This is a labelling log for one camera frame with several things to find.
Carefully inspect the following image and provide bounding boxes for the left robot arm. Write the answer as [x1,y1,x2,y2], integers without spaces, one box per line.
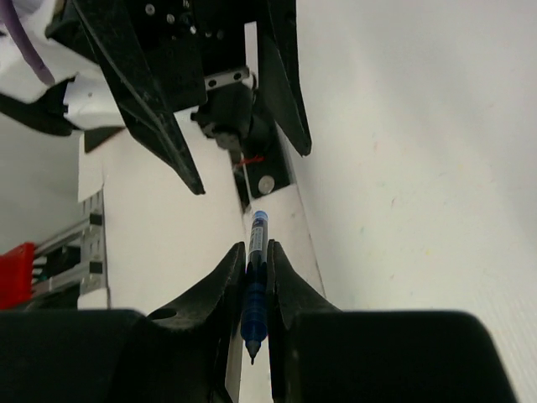
[1,1,312,195]

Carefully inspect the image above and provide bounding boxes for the red tool box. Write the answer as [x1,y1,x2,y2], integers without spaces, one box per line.
[0,243,35,310]

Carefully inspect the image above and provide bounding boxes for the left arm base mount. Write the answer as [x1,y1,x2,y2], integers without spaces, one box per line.
[228,126,291,212]

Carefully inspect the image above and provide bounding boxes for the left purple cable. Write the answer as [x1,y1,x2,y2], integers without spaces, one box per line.
[0,0,55,87]

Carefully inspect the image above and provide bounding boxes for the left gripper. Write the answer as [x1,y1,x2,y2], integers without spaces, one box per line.
[74,1,311,195]

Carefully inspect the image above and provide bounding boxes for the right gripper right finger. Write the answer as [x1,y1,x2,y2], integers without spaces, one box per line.
[268,241,516,402]

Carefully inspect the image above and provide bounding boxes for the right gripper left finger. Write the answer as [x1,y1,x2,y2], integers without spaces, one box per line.
[1,243,245,402]

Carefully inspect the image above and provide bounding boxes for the blue pen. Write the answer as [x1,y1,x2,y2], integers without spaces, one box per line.
[241,211,269,364]

